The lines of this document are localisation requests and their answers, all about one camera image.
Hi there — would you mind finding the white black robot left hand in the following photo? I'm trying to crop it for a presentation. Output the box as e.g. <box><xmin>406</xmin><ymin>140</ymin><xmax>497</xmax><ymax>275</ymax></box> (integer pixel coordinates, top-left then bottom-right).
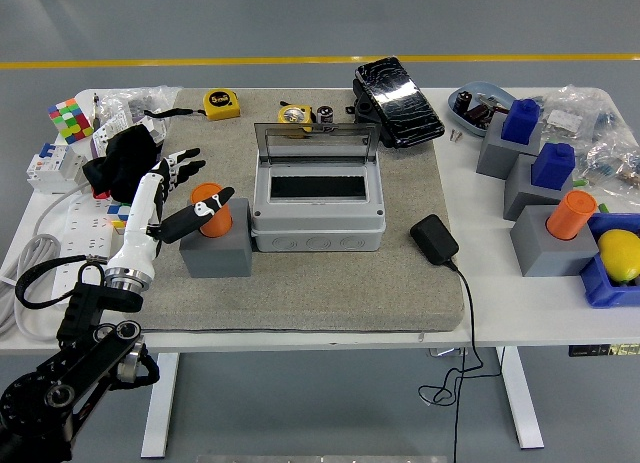
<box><xmin>102</xmin><ymin>147</ymin><xmax>236</xmax><ymax>280</ymax></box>

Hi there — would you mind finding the grey junction box clear lid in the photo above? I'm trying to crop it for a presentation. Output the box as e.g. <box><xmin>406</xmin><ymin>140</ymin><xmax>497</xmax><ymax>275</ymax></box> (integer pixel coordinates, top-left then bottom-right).
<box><xmin>250</xmin><ymin>121</ymin><xmax>388</xmax><ymax>254</ymax></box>

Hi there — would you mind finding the small multicolour puzzle cube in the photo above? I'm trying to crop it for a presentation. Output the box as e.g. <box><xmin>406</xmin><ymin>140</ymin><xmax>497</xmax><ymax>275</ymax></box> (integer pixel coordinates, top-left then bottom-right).
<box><xmin>106</xmin><ymin>201</ymin><xmax>133</xmax><ymax>235</ymax></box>

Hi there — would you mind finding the black cloth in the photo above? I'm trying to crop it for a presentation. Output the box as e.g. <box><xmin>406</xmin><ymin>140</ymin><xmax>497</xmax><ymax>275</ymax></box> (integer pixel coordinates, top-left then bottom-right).
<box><xmin>82</xmin><ymin>124</ymin><xmax>167</xmax><ymax>205</ymax></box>

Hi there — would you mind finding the grey block with round hole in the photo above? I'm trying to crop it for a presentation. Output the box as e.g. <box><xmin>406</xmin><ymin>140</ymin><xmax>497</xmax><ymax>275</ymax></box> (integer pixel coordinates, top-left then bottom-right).
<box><xmin>178</xmin><ymin>197</ymin><xmax>254</xmax><ymax>280</ymax></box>

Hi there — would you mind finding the white circuit breaker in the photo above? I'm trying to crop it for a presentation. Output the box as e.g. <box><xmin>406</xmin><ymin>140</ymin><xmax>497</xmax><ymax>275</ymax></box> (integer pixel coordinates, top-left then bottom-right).
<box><xmin>25</xmin><ymin>142</ymin><xmax>89</xmax><ymax>196</ymax></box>

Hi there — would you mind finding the clear plastic bag pile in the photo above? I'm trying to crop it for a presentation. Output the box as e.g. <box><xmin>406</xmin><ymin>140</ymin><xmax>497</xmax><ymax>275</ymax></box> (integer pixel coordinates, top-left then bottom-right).
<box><xmin>92</xmin><ymin>85</ymin><xmax>184</xmax><ymax>157</ymax></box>

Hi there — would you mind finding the large multicolour puzzle cube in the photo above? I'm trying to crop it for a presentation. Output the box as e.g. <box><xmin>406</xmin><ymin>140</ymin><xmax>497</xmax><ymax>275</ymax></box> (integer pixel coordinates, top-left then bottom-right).
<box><xmin>47</xmin><ymin>97</ymin><xmax>97</xmax><ymax>146</ymax></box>

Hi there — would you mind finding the square yellow tape measure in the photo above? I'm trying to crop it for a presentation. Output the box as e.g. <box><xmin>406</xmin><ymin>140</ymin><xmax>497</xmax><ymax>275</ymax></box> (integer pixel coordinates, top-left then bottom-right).
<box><xmin>143</xmin><ymin>89</ymin><xmax>242</xmax><ymax>122</ymax></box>

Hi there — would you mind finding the round yellow tape measure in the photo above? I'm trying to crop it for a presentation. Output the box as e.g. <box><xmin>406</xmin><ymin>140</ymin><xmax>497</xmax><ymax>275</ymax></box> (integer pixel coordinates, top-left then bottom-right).
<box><xmin>277</xmin><ymin>101</ymin><xmax>316</xmax><ymax>134</ymax></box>

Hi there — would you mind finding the white table leg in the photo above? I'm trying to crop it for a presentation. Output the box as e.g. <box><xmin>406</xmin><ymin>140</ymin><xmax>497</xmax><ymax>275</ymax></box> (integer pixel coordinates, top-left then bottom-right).
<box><xmin>497</xmin><ymin>346</ymin><xmax>545</xmax><ymax>451</ymax></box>
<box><xmin>140</xmin><ymin>352</ymin><xmax>181</xmax><ymax>460</ymax></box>

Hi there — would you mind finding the grey-brown mat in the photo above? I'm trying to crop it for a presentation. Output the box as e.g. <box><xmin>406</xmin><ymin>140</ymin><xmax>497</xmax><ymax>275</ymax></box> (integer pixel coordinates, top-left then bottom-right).
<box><xmin>122</xmin><ymin>86</ymin><xmax>467</xmax><ymax>335</ymax></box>

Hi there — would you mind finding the glossy black case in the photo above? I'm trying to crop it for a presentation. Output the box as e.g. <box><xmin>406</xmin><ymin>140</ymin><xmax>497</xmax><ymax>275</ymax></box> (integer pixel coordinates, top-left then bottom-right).
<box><xmin>352</xmin><ymin>56</ymin><xmax>447</xmax><ymax>150</ymax></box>

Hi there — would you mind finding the black power adapter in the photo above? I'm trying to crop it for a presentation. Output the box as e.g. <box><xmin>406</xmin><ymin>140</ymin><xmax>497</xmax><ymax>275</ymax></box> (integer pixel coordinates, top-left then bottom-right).
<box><xmin>409</xmin><ymin>213</ymin><xmax>460</xmax><ymax>267</ymax></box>

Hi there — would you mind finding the blue-grey oval dish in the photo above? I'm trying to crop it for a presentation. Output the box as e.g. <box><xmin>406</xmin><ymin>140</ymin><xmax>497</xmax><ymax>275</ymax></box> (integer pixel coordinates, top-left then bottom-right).
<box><xmin>448</xmin><ymin>81</ymin><xmax>517</xmax><ymax>138</ymax></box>

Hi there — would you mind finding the brown capacitor in dish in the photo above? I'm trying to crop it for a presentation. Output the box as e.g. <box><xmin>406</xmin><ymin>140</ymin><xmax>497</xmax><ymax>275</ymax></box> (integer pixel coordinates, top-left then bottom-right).
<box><xmin>464</xmin><ymin>102</ymin><xmax>497</xmax><ymax>127</ymax></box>

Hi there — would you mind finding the grey block holder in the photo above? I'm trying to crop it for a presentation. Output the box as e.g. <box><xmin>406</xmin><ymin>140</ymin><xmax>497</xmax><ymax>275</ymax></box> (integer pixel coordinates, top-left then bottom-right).
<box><xmin>503</xmin><ymin>152</ymin><xmax>577</xmax><ymax>222</ymax></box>
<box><xmin>509</xmin><ymin>204</ymin><xmax>602</xmax><ymax>279</ymax></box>
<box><xmin>475</xmin><ymin>113</ymin><xmax>544</xmax><ymax>181</ymax></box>

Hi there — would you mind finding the blue block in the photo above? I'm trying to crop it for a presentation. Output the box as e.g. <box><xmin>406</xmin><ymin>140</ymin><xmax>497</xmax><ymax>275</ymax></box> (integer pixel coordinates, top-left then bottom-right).
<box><xmin>530</xmin><ymin>142</ymin><xmax>577</xmax><ymax>191</ymax></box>
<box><xmin>501</xmin><ymin>98</ymin><xmax>542</xmax><ymax>146</ymax></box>

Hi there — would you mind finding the clear plastic parts bag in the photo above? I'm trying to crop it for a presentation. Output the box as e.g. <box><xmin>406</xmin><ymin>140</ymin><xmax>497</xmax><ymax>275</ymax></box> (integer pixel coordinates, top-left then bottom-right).
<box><xmin>574</xmin><ymin>132</ymin><xmax>640</xmax><ymax>195</ymax></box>
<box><xmin>538</xmin><ymin>85</ymin><xmax>622</xmax><ymax>150</ymax></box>

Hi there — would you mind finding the blue plastic bin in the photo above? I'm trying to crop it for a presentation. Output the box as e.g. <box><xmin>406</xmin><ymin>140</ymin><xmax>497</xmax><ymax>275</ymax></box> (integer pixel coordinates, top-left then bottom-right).
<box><xmin>579</xmin><ymin>212</ymin><xmax>640</xmax><ymax>310</ymax></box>

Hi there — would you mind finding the black table control panel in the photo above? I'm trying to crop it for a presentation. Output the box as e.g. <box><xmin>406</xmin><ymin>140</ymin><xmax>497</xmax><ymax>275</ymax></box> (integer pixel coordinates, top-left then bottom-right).
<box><xmin>568</xmin><ymin>343</ymin><xmax>640</xmax><ymax>359</ymax></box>

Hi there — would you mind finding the yellow mango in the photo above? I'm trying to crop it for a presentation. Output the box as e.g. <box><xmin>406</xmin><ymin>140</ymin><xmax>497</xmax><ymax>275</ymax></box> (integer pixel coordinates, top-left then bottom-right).
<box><xmin>597</xmin><ymin>228</ymin><xmax>640</xmax><ymax>286</ymax></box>

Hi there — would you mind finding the white power cable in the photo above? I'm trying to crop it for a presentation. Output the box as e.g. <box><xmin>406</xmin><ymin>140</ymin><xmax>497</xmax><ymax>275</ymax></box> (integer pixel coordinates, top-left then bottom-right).
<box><xmin>0</xmin><ymin>182</ymin><xmax>92</xmax><ymax>342</ymax></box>

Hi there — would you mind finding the black adapter cord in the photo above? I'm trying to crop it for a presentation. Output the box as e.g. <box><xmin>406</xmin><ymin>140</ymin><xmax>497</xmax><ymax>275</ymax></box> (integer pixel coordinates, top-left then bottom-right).
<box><xmin>417</xmin><ymin>260</ymin><xmax>502</xmax><ymax>463</ymax></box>

